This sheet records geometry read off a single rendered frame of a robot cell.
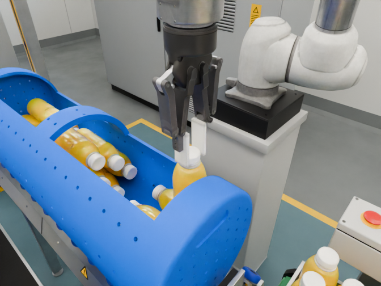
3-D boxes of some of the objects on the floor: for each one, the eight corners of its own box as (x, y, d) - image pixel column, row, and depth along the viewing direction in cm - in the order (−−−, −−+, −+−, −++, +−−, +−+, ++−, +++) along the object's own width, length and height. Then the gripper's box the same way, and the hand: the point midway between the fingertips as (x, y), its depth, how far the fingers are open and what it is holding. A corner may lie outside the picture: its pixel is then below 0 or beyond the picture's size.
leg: (60, 265, 170) (25, 188, 134) (65, 272, 167) (30, 194, 131) (50, 272, 167) (12, 194, 131) (55, 278, 164) (17, 201, 127)
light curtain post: (80, 193, 219) (-9, -100, 120) (85, 196, 216) (-4, -101, 117) (73, 197, 215) (-26, -101, 117) (77, 201, 212) (-21, -102, 113)
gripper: (207, 7, 46) (203, 131, 60) (123, 28, 36) (142, 171, 50) (247, 14, 42) (233, 146, 56) (165, 40, 32) (173, 192, 46)
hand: (190, 142), depth 51 cm, fingers closed on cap, 4 cm apart
